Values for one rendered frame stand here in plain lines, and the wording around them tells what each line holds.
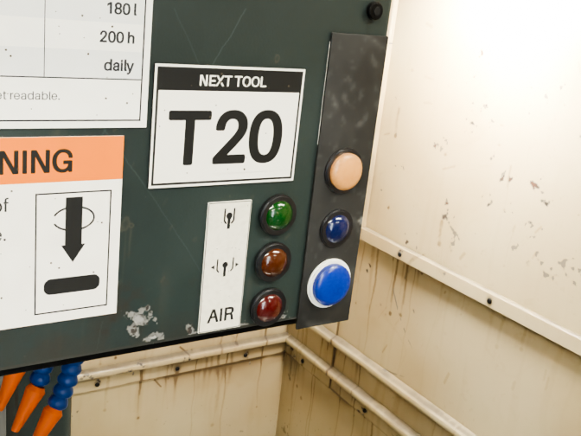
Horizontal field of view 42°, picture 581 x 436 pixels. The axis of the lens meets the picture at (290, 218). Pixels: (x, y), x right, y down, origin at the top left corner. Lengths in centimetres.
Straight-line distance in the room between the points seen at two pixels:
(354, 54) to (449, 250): 98
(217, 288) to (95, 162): 12
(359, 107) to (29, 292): 23
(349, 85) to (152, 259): 17
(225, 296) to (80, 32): 19
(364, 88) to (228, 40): 10
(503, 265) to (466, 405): 29
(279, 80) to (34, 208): 16
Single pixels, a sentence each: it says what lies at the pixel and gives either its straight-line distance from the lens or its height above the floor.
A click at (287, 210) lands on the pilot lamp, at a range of 48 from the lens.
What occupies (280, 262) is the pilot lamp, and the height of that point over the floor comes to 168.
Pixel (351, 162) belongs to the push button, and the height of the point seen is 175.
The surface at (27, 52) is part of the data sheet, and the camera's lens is 40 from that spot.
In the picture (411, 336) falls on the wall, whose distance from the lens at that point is 156.
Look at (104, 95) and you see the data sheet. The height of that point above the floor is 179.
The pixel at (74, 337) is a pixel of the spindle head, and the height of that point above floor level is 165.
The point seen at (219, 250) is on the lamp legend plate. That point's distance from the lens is 47.
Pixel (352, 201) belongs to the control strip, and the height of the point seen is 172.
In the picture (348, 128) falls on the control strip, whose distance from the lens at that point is 50.
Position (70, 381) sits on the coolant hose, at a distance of 68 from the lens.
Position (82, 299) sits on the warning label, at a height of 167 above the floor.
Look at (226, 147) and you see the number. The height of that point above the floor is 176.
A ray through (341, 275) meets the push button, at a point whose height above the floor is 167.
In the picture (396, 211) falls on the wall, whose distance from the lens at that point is 154.
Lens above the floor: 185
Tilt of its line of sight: 17 degrees down
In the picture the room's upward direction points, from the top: 6 degrees clockwise
